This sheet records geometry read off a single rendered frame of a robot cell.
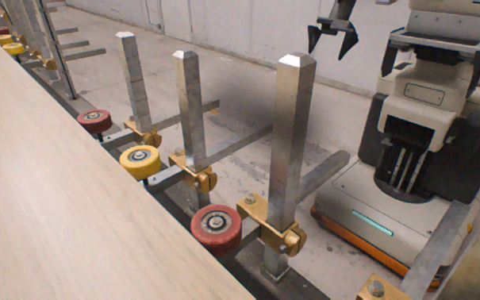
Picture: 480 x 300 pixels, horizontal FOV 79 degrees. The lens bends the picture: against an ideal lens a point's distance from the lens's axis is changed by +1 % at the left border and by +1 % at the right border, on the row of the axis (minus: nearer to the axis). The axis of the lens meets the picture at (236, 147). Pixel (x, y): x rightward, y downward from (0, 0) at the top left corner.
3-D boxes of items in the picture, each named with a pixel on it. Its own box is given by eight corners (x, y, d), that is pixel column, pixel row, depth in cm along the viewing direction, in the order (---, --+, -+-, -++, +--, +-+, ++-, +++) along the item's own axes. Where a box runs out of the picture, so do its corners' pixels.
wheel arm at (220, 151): (264, 130, 91) (265, 118, 89) (273, 134, 89) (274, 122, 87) (137, 197, 67) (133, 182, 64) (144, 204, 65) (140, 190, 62)
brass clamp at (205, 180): (187, 162, 78) (186, 146, 75) (220, 186, 70) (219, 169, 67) (167, 171, 75) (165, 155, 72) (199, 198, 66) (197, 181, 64)
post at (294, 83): (272, 270, 64) (294, 48, 38) (285, 281, 62) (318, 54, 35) (262, 280, 62) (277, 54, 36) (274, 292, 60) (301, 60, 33)
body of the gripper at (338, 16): (347, 28, 80) (359, 0, 78) (314, 22, 85) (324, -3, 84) (353, 36, 85) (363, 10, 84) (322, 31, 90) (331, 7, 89)
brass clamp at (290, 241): (255, 206, 62) (255, 189, 59) (307, 244, 54) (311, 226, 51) (233, 221, 58) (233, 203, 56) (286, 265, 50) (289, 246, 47)
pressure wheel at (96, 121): (111, 159, 78) (100, 121, 72) (83, 158, 79) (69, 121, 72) (124, 143, 85) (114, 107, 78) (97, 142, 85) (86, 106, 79)
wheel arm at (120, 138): (214, 105, 107) (213, 95, 104) (220, 109, 105) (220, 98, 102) (95, 152, 82) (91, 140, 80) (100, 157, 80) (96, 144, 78)
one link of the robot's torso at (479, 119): (401, 133, 135) (418, 82, 121) (473, 159, 117) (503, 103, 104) (374, 156, 120) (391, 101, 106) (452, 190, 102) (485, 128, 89)
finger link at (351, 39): (343, 58, 80) (356, 24, 78) (319, 52, 84) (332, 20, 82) (349, 65, 85) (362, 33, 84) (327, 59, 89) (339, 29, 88)
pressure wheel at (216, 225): (228, 294, 47) (227, 248, 40) (187, 275, 50) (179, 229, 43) (248, 255, 53) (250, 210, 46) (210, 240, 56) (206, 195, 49)
